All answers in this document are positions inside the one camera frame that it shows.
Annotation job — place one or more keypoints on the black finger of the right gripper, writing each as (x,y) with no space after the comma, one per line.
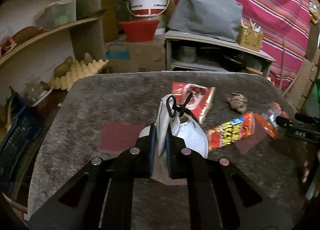
(305,128)

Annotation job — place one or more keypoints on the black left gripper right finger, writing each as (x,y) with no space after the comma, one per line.
(220,195)

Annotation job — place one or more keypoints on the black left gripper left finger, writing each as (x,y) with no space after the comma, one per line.
(99,196)

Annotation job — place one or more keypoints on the clear orange plastic wrapper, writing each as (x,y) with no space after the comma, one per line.
(267,118)

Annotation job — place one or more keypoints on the white face mask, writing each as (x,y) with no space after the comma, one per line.
(185,127)

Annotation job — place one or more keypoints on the right maroon scouring pad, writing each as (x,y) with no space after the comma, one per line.
(245,144)

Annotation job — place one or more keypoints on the maroon scouring pad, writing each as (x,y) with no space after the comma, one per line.
(245,144)
(116,137)

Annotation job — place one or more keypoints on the left maroon scouring pad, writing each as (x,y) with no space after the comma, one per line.
(116,137)

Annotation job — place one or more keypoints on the red yellow snack packet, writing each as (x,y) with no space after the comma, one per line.
(231,131)

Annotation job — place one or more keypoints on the small brown crumpled paper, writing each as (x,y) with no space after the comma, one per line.
(238,102)

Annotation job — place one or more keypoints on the blue plastic crate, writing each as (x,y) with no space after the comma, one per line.
(26,125)

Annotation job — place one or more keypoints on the red snack bag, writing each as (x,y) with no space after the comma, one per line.
(201,101)

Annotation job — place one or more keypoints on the yellow woven basket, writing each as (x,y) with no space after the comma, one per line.
(250,36)

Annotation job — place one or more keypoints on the yellow egg carton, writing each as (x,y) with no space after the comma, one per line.
(77,71)

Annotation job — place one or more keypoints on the pink striped cloth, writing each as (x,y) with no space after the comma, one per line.
(285,25)

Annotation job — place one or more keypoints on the brown potato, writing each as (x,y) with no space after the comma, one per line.
(63,68)

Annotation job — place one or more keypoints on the cardboard box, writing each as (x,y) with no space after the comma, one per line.
(130,57)

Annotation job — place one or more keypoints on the grey low shelf unit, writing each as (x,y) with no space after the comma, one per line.
(190,52)

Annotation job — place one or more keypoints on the grey fabric cover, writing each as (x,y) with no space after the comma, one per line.
(219,19)

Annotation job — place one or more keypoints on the wooden shelf rack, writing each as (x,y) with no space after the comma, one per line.
(39,35)

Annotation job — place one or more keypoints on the red plastic basket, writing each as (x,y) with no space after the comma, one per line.
(141,30)

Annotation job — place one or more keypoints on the clear plastic container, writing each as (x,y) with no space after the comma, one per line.
(56,14)

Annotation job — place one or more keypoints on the white plastic bucket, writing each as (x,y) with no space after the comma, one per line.
(147,8)

